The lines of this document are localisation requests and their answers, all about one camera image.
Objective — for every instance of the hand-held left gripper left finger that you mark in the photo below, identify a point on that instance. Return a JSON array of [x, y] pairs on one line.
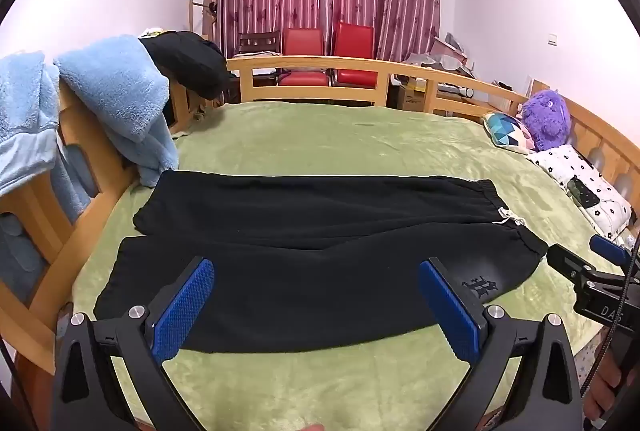
[[182, 311]]

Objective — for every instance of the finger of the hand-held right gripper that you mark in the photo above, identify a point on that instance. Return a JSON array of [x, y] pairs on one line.
[[610, 252], [567, 261]]

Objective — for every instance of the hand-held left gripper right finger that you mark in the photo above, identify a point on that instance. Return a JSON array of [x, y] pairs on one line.
[[450, 311]]

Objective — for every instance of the black pants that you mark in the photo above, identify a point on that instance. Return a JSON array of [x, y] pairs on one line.
[[300, 261]]

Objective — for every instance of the person's right hand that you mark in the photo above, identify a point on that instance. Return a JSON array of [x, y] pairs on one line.
[[602, 386]]

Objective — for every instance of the white flower print pillow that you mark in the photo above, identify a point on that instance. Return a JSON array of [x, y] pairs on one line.
[[565, 166]]

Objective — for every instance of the purple plush toy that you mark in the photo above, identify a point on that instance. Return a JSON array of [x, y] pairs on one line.
[[547, 118]]

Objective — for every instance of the geometric patterned pillow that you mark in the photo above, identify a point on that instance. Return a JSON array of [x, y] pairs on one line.
[[505, 131]]

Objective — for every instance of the green fleece bed blanket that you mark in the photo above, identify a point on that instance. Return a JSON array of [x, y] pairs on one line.
[[325, 136]]

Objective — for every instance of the cardboard box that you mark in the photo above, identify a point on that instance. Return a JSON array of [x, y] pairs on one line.
[[412, 97]]

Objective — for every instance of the light blue fleece blanket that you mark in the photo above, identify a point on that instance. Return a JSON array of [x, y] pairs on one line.
[[115, 86]]

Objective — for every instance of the pile of bags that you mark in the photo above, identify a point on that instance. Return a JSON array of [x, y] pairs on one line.
[[445, 56]]

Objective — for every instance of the black garment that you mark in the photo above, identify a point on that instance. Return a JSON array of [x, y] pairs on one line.
[[192, 61]]

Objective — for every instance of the dark wooden chair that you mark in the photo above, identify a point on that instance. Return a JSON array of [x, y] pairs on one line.
[[257, 42]]

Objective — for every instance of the wooden coat rack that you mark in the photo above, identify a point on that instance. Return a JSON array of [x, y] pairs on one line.
[[207, 11]]

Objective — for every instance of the wooden bed frame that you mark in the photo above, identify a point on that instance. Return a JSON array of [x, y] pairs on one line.
[[380, 78]]

